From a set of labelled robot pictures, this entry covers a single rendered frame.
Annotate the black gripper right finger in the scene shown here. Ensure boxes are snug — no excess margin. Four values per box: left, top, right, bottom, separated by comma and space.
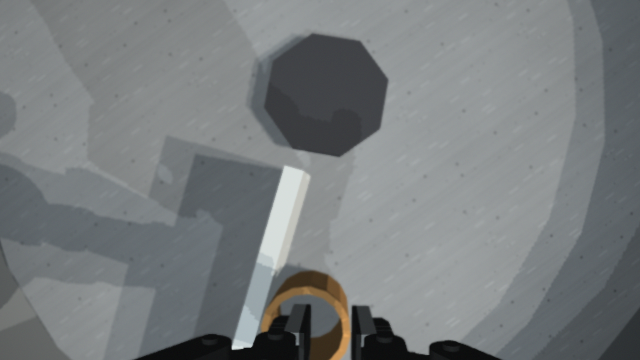
351, 305, 501, 360

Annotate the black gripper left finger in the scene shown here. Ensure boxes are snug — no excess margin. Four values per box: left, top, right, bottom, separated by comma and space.
134, 304, 311, 360

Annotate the bronze bushing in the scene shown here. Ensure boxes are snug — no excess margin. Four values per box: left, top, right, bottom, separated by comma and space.
261, 270, 351, 360

